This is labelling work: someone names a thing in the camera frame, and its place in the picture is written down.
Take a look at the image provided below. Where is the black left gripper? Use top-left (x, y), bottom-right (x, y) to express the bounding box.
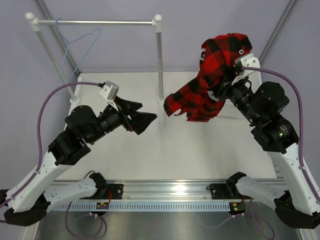
top-left (87, 96), bottom-right (158, 145)

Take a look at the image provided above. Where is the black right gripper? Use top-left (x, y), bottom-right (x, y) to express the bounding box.
top-left (207, 70), bottom-right (262, 126)

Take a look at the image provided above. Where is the red black plaid shirt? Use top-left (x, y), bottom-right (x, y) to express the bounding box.
top-left (163, 33), bottom-right (253, 123)

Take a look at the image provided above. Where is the light blue wire hanger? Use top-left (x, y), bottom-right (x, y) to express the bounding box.
top-left (54, 17), bottom-right (102, 83)

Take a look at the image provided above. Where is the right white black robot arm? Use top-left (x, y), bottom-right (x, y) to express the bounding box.
top-left (218, 76), bottom-right (320, 229)

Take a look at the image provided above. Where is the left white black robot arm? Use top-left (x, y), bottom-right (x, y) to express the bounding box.
top-left (0, 97), bottom-right (157, 227)

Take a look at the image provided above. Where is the white plastic basket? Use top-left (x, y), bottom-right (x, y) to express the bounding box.
top-left (217, 73), bottom-right (262, 120)

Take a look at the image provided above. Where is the white metal clothes rack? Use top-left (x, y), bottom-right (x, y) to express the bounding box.
top-left (25, 12), bottom-right (165, 127)

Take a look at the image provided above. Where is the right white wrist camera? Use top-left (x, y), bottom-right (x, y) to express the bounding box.
top-left (231, 52), bottom-right (261, 86)

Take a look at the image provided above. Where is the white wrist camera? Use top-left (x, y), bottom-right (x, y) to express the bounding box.
top-left (99, 81), bottom-right (120, 111)
top-left (231, 52), bottom-right (261, 86)

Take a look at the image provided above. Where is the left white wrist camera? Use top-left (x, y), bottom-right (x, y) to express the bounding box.
top-left (99, 81), bottom-right (120, 111)

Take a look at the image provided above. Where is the aluminium mounting rail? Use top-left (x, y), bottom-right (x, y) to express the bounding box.
top-left (44, 178), bottom-right (288, 201)

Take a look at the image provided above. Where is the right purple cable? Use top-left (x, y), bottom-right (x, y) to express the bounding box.
top-left (199, 66), bottom-right (320, 237)

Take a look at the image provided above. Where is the purple cable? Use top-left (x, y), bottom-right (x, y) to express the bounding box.
top-left (199, 66), bottom-right (320, 237)
top-left (0, 81), bottom-right (108, 238)

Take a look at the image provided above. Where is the white slotted cable duct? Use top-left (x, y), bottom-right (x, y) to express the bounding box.
top-left (55, 201), bottom-right (231, 212)

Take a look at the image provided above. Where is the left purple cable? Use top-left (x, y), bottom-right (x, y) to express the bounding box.
top-left (0, 81), bottom-right (108, 238)

